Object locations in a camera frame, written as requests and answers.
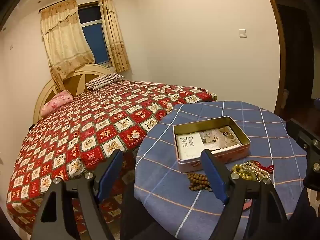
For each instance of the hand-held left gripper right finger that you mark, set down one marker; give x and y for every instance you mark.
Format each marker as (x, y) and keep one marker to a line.
(215, 177)

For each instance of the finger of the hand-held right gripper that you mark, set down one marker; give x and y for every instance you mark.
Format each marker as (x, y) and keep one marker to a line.
(312, 155)

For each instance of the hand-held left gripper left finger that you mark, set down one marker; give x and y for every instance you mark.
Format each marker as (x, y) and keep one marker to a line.
(110, 172)

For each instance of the pink and gold tin box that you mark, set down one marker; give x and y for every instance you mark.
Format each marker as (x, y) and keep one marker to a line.
(237, 152)

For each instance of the blue plaid tablecloth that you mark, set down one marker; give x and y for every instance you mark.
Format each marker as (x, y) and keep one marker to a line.
(175, 180)

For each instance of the printed paper leaflet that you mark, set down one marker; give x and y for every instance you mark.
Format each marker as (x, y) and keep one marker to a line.
(190, 145)

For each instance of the red printed bedspread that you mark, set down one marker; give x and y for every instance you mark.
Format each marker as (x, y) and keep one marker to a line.
(100, 120)

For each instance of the pink floral pillow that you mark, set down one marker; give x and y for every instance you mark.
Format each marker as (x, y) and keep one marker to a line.
(56, 102)

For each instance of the striped pillow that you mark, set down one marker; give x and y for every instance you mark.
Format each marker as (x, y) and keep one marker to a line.
(105, 81)

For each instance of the cream wooden headboard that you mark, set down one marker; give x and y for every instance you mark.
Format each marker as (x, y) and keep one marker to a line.
(75, 80)

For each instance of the window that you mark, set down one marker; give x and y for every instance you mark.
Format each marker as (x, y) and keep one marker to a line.
(95, 40)

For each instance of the narrow cream floral curtain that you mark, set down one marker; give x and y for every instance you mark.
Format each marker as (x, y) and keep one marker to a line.
(113, 35)

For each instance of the wide cream floral curtain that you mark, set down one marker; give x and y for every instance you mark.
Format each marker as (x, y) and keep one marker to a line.
(65, 42)

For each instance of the brown wooden door frame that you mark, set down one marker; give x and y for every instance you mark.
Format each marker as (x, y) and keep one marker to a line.
(283, 55)

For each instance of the white wall light switch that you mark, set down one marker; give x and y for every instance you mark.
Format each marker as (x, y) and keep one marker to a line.
(242, 33)

